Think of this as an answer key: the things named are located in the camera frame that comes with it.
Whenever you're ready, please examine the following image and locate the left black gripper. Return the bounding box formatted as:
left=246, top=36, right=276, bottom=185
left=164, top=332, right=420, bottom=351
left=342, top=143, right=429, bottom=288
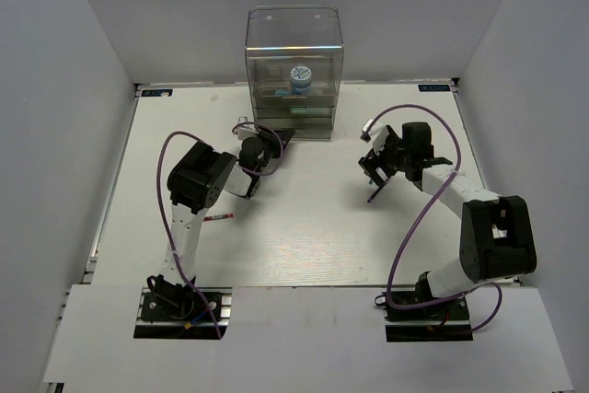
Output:
left=253, top=125, right=294, bottom=177

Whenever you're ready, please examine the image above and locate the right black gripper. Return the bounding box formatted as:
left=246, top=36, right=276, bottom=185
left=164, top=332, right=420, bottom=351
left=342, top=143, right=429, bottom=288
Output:
left=360, top=128, right=412, bottom=186

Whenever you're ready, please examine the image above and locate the purple pen refill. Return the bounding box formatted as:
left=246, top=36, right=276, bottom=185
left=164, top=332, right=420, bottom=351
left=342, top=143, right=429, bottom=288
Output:
left=367, top=177, right=390, bottom=203

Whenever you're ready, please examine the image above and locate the blue round tape jar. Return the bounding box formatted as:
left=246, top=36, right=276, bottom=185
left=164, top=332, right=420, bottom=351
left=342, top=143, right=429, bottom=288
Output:
left=289, top=64, right=312, bottom=96

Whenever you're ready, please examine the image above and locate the red pen refill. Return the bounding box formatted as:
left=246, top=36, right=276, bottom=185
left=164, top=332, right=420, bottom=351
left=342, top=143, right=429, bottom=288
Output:
left=203, top=213, right=234, bottom=222

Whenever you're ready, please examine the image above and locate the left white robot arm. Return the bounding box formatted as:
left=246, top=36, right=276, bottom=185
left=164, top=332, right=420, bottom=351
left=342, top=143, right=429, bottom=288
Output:
left=147, top=121, right=295, bottom=318

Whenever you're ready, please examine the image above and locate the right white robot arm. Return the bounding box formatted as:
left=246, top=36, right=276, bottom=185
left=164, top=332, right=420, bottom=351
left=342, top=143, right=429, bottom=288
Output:
left=358, top=120, right=537, bottom=318

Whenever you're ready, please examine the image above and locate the clear acrylic drawer organizer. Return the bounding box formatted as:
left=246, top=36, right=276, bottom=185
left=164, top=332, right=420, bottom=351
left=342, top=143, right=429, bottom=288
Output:
left=245, top=5, right=344, bottom=140

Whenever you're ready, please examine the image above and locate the right blue corner label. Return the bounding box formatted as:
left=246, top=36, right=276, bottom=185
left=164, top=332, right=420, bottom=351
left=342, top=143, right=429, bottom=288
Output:
left=418, top=84, right=451, bottom=92

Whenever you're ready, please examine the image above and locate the blue corner label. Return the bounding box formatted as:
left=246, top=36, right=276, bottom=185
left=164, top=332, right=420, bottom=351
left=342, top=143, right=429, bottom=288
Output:
left=418, top=84, right=451, bottom=92
left=141, top=88, right=173, bottom=98

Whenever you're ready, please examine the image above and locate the left blue corner label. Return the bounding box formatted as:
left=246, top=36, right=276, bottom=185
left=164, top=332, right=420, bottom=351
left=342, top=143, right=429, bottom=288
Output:
left=141, top=88, right=173, bottom=98

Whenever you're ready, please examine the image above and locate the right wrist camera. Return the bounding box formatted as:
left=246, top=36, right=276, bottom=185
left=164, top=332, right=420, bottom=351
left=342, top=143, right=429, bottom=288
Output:
left=360, top=119, right=391, bottom=153

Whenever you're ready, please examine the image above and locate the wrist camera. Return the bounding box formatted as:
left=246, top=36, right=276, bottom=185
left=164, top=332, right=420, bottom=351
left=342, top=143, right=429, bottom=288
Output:
left=232, top=116, right=258, bottom=141
left=360, top=119, right=391, bottom=153

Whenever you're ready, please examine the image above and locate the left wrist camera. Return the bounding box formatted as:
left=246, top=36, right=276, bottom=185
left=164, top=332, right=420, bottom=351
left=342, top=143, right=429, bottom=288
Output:
left=232, top=116, right=258, bottom=141

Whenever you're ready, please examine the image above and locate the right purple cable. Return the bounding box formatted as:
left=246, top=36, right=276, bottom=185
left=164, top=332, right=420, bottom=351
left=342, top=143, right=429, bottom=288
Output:
left=365, top=104, right=503, bottom=332

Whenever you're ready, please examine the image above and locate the purple cable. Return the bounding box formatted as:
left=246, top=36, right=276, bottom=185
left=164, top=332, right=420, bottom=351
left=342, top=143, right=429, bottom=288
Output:
left=365, top=104, right=503, bottom=332
left=156, top=121, right=284, bottom=339

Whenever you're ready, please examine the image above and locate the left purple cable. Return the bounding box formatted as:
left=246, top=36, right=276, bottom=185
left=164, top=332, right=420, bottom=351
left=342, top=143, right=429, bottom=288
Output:
left=156, top=121, right=284, bottom=339

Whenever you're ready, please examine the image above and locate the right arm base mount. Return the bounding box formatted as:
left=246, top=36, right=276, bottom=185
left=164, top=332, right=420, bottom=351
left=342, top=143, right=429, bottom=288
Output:
left=375, top=293, right=473, bottom=343

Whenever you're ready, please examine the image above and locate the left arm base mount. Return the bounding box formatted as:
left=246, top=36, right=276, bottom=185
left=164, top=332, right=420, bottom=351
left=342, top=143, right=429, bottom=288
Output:
left=133, top=287, right=232, bottom=341

